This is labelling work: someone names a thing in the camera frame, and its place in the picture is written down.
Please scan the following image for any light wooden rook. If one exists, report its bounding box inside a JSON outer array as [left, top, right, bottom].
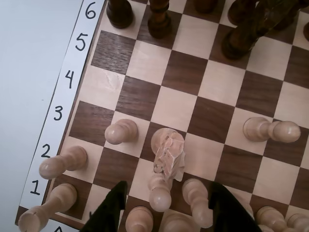
[[18, 183, 78, 232]]

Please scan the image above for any light wooden bishop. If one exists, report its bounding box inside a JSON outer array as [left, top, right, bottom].
[[125, 205, 155, 232]]

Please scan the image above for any wooden chessboard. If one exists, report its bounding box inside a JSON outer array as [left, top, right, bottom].
[[14, 0, 309, 232]]

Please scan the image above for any dark wooden bishop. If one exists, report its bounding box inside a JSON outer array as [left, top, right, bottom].
[[107, 0, 134, 29]]

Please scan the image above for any light wooden queen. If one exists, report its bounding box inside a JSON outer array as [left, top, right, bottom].
[[163, 209, 197, 232]]

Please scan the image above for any dark wooden knight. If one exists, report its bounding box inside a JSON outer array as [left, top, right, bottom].
[[222, 0, 294, 61]]

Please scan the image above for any light wooden pawn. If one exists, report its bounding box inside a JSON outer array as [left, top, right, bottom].
[[148, 173, 172, 213], [255, 205, 288, 232], [286, 212, 309, 232], [38, 145, 88, 180], [104, 118, 138, 145], [182, 178, 214, 228], [243, 116, 302, 144]]

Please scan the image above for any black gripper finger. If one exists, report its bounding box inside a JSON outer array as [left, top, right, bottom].
[[81, 180, 128, 232], [209, 181, 263, 232]]

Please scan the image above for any white number label strip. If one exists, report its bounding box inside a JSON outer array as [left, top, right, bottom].
[[18, 0, 107, 209]]

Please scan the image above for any light wooden knight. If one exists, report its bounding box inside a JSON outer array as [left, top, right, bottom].
[[150, 127, 186, 182]]

